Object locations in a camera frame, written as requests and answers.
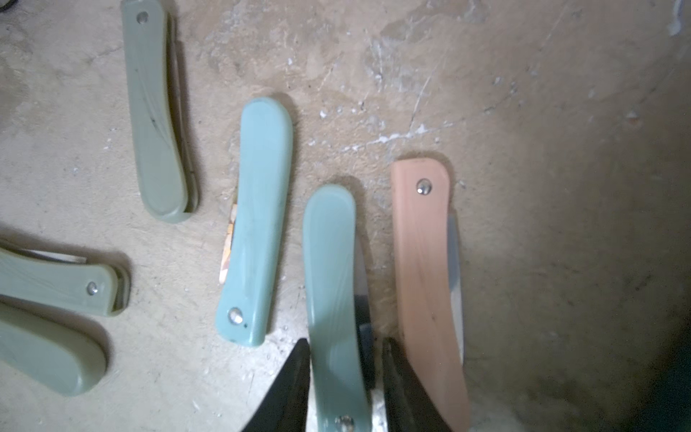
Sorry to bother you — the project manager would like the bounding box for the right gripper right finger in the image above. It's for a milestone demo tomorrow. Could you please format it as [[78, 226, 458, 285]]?
[[383, 338, 451, 432]]

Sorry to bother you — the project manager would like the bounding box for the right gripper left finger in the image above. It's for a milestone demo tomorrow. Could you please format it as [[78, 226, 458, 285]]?
[[243, 338, 311, 432]]

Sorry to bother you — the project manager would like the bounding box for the pink folding knife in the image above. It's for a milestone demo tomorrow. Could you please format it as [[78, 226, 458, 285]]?
[[392, 158, 470, 431]]

